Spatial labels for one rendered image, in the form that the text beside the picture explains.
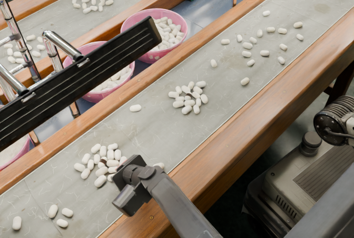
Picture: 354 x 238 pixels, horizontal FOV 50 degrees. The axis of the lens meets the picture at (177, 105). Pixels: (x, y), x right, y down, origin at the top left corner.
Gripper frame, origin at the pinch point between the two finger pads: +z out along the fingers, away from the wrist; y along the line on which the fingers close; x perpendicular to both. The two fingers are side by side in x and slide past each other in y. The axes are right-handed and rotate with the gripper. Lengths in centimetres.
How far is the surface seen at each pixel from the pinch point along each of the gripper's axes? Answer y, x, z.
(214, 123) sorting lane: -33.3, 7.1, -5.1
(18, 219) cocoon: 28.6, -5.6, 6.3
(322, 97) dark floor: -136, 64, 43
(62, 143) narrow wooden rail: 5.8, -13.2, 14.7
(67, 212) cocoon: 18.3, -0.2, 0.3
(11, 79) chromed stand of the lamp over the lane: 11.2, -37.8, -11.7
